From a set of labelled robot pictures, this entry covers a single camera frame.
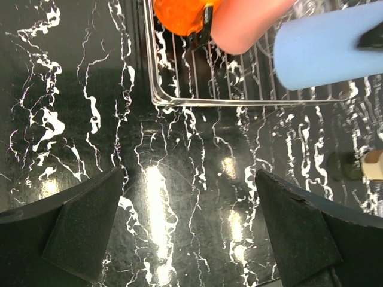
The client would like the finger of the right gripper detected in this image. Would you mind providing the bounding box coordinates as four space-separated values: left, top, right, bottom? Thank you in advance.
356 22 383 51

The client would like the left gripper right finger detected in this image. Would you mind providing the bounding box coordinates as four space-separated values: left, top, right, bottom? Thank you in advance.
255 169 382 286

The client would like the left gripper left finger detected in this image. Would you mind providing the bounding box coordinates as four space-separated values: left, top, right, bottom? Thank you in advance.
1 167 124 286

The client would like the blue plastic cup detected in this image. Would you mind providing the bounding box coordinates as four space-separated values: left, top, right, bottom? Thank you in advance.
273 1 382 90

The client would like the pink plastic cup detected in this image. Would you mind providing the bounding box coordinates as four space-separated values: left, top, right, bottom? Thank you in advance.
211 0 296 55

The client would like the orange cup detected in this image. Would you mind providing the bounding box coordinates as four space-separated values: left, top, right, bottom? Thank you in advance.
153 0 222 50

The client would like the metal cup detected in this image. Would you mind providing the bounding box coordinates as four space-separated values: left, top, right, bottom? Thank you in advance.
326 149 382 181

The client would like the wire dish rack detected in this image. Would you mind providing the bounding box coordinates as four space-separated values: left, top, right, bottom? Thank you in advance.
144 1 365 108

